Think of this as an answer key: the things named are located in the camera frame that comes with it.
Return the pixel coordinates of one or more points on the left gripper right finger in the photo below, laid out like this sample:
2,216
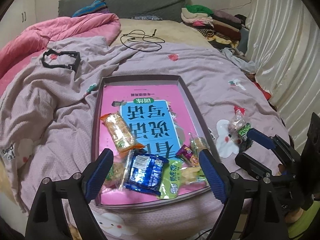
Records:
216,174

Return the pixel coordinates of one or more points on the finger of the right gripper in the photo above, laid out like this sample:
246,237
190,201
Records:
254,168
265,139

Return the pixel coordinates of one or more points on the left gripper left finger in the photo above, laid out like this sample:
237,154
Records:
95,174

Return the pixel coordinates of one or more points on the small yellow cake packet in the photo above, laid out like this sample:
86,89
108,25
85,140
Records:
197,144

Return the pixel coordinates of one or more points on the purple snack packet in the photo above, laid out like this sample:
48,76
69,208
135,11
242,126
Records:
185,154

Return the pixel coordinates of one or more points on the light green snack packet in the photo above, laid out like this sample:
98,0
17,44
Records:
178,179

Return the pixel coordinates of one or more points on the orange cracker packet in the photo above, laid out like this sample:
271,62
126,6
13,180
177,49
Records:
120,133

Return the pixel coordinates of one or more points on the blue foil snack packet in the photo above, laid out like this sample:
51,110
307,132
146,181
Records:
145,173

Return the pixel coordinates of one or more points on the pink book tray box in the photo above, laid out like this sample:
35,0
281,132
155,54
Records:
159,110

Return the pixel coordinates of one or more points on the beige bread packet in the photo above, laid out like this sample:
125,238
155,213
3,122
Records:
119,172

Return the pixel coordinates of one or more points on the clear wrapped pastry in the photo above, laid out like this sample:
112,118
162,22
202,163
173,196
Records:
237,122

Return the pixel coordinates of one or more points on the dark green snack packet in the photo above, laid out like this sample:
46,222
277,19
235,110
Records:
244,142

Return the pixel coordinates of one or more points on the red bag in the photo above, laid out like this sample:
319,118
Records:
265,93

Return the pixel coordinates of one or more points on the red snack packet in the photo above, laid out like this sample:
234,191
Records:
239,110

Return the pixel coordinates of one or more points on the lilac bed quilt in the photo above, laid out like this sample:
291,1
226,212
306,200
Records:
57,113

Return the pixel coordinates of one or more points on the cream curtain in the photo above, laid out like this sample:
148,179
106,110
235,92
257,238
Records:
284,44

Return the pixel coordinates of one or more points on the folded clothes pile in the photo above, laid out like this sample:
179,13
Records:
221,29

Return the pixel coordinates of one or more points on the pink duvet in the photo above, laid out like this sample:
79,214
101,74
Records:
17,53

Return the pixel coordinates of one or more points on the beige blanket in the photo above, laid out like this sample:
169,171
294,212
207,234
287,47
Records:
170,31

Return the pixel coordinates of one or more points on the blue purple clothes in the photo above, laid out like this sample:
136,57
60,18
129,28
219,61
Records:
97,6

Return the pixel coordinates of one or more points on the grey headboard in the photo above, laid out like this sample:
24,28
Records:
164,9

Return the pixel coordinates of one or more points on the white wardrobe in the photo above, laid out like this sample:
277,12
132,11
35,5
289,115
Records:
20,15

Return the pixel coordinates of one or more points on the black plastic frame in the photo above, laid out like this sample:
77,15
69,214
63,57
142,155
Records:
69,60

